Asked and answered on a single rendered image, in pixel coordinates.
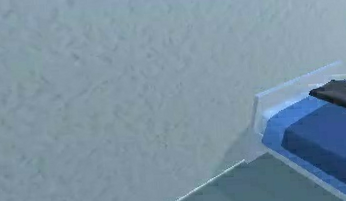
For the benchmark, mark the white bed with blue mattress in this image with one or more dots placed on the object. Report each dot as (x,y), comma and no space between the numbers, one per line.
(320,136)

